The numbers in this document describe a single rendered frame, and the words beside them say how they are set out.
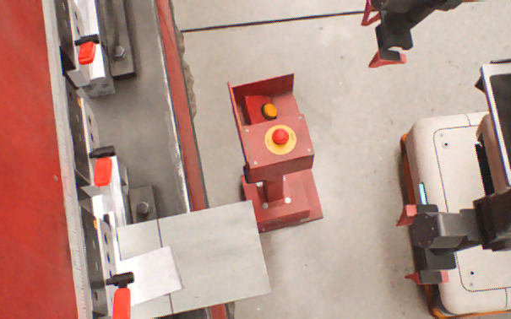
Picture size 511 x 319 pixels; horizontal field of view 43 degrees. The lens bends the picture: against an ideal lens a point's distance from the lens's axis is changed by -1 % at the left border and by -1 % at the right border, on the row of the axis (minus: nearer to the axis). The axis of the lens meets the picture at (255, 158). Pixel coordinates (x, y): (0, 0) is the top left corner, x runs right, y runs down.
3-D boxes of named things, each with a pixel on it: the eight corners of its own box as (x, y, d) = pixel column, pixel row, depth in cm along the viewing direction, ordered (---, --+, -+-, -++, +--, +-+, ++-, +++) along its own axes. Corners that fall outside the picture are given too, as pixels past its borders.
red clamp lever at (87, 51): (93, 54, 99) (98, 31, 107) (67, 59, 99) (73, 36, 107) (96, 64, 100) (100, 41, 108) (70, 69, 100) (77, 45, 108)
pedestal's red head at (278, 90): (312, 168, 161) (317, 145, 144) (250, 183, 160) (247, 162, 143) (292, 96, 167) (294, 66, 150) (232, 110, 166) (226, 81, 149)
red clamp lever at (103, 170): (110, 176, 93) (113, 143, 101) (82, 182, 93) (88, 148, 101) (113, 186, 94) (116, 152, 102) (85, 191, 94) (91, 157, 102)
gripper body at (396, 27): (381, 48, 125) (404, 29, 118) (372, 2, 128) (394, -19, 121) (408, 51, 127) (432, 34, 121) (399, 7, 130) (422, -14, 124)
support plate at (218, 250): (270, 293, 120) (270, 293, 119) (131, 322, 119) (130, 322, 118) (252, 201, 125) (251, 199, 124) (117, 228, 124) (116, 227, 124)
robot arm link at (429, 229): (526, 246, 98) (513, 191, 100) (469, 248, 93) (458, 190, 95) (471, 261, 108) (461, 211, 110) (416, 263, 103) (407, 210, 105)
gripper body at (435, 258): (421, 272, 112) (450, 264, 105) (410, 214, 115) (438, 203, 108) (450, 270, 114) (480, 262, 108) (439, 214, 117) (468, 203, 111)
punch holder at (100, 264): (123, 318, 101) (95, 310, 86) (70, 329, 101) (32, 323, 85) (111, 226, 106) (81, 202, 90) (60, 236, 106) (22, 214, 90)
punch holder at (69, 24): (92, 89, 113) (62, 45, 98) (44, 98, 113) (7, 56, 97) (82, 14, 118) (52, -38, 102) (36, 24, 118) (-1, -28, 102)
